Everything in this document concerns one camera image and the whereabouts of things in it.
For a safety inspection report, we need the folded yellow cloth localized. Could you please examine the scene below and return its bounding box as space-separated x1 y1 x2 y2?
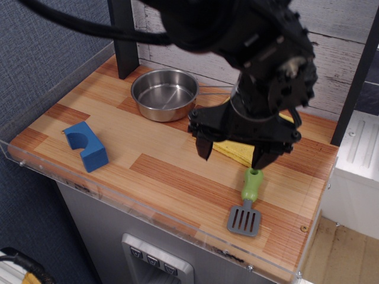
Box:
213 113 301 167

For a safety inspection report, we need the green handled grey spatula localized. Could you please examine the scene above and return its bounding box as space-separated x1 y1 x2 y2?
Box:
227 168 264 237

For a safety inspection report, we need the clear acrylic table guard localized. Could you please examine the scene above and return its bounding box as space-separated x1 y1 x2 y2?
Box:
1 34 341 283

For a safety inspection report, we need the blue wooden arch block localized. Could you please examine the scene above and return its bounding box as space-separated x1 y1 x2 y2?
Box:
63 121 109 173

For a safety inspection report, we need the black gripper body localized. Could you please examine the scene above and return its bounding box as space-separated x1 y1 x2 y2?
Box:
188 99 301 154

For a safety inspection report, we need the steel pan with wire handle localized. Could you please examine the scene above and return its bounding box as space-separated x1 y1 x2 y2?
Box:
131 69 232 122

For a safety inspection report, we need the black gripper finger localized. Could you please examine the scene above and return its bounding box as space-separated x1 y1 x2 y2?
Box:
251 144 281 170
195 133 213 160

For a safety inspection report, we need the black upright post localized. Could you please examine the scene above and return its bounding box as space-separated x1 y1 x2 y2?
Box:
107 0 140 79
330 10 378 146

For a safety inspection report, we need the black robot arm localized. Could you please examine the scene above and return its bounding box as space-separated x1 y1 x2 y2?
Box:
147 1 317 170

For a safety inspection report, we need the silver ice dispenser panel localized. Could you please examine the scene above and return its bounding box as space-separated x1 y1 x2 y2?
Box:
121 233 195 283

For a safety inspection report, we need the white toy sink unit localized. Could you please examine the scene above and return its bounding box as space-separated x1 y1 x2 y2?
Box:
320 111 378 239

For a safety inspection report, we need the grey toy fridge cabinet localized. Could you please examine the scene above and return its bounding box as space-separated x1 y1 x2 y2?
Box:
58 183 272 283

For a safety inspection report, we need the black right upright post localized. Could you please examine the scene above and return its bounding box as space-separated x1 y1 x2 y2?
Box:
330 10 378 146

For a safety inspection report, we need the yellow object at corner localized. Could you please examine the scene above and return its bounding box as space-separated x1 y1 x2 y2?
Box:
21 272 41 284

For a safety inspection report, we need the black left upright post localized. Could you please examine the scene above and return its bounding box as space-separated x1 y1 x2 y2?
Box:
107 0 140 79

